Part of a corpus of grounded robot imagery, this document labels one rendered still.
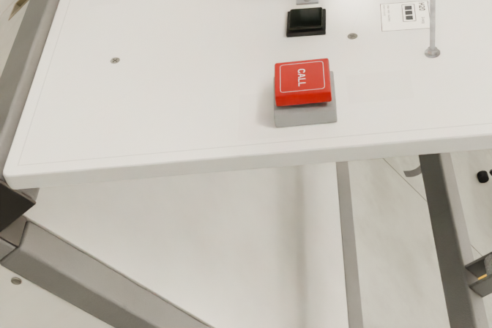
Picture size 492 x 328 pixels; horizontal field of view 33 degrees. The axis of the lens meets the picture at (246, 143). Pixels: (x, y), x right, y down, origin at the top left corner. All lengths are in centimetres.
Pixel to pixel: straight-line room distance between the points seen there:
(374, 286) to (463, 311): 199
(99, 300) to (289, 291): 33
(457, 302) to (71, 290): 50
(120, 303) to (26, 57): 28
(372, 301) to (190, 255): 204
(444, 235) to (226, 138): 52
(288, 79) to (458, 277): 49
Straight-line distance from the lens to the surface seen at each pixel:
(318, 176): 138
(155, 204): 103
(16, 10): 136
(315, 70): 76
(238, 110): 78
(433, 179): 127
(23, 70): 91
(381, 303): 309
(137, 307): 93
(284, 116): 75
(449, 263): 117
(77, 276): 90
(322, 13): 88
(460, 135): 74
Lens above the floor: 142
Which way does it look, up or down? 29 degrees down
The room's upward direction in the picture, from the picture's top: 55 degrees clockwise
